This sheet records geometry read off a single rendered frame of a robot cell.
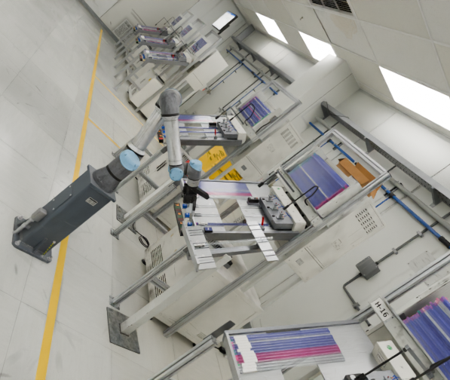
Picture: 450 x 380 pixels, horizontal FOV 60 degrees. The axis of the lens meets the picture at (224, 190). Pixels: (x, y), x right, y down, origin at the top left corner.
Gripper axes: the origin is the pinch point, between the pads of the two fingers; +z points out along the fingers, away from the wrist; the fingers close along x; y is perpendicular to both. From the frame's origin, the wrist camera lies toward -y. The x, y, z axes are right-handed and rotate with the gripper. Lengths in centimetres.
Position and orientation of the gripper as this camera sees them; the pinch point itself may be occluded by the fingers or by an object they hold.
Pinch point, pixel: (191, 212)
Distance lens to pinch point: 245.8
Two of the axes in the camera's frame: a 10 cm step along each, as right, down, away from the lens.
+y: -9.6, -0.4, -2.9
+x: 2.3, 5.1, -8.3
